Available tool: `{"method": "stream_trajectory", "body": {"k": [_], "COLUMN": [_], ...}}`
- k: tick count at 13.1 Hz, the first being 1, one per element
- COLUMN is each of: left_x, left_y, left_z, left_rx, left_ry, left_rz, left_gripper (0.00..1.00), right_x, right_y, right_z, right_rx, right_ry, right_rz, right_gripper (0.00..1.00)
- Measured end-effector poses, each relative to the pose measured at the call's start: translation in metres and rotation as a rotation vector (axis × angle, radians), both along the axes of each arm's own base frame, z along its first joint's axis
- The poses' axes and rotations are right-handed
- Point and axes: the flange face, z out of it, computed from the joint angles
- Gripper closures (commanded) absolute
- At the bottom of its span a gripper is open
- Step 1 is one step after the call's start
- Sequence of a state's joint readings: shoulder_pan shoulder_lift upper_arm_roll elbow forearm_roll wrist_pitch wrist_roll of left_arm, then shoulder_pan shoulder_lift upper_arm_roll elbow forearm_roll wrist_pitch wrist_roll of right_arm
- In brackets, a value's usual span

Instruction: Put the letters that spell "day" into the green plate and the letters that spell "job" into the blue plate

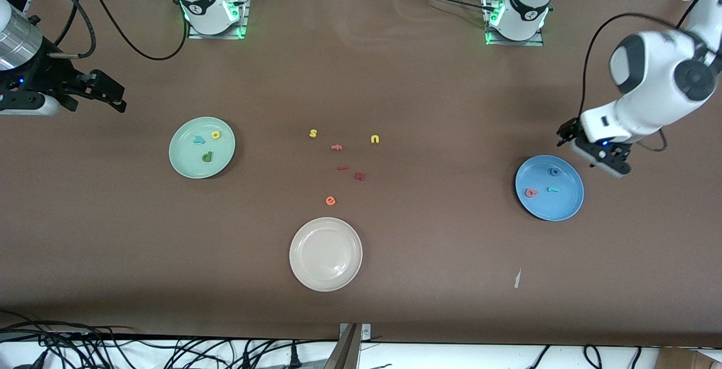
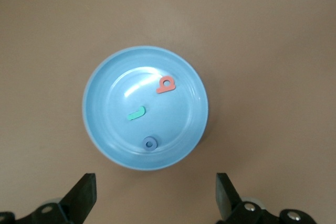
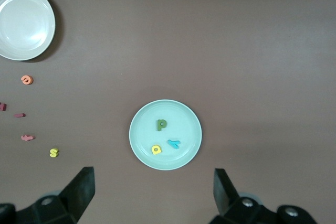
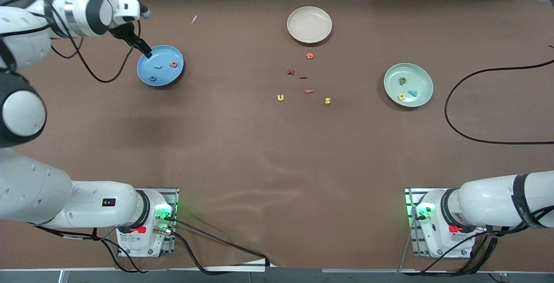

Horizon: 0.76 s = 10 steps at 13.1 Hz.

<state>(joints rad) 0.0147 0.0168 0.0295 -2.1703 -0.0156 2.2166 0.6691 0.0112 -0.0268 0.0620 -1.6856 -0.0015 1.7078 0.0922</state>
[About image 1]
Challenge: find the pale green plate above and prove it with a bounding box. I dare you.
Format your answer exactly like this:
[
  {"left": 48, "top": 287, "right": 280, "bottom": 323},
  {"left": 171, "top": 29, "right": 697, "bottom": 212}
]
[{"left": 169, "top": 117, "right": 236, "bottom": 179}]

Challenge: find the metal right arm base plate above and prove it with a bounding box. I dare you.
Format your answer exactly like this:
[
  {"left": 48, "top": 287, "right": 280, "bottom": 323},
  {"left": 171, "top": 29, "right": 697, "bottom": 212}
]
[{"left": 187, "top": 0, "right": 249, "bottom": 39}]

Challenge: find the beige plate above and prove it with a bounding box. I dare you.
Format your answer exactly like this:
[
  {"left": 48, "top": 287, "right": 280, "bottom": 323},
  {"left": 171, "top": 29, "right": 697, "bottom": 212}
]
[{"left": 289, "top": 217, "right": 363, "bottom": 292}]

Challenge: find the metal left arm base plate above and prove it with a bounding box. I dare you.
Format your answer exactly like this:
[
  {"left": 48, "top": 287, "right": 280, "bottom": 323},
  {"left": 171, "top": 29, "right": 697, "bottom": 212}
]
[{"left": 484, "top": 0, "right": 545, "bottom": 47}]

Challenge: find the tangled black cable bundle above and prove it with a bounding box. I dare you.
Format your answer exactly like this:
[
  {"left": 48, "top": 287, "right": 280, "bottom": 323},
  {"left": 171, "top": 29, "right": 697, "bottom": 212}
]
[{"left": 0, "top": 310, "right": 339, "bottom": 369}]

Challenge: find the brown cardboard box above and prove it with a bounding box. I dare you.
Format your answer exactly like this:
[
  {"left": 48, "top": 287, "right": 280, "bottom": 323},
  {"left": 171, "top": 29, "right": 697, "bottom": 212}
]
[{"left": 654, "top": 348, "right": 722, "bottom": 369}]

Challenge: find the black cable with metal plug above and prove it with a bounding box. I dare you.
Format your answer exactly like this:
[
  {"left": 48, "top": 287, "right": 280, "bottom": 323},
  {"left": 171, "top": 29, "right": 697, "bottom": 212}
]
[{"left": 31, "top": 0, "right": 98, "bottom": 59}]

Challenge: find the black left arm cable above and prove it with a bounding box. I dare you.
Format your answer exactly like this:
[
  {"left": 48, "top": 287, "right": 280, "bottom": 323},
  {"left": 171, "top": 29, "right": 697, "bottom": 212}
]
[{"left": 578, "top": 0, "right": 722, "bottom": 118}]

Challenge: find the blue plate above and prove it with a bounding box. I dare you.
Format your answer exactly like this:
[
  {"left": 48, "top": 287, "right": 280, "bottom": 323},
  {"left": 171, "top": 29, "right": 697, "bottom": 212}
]
[{"left": 515, "top": 155, "right": 585, "bottom": 222}]

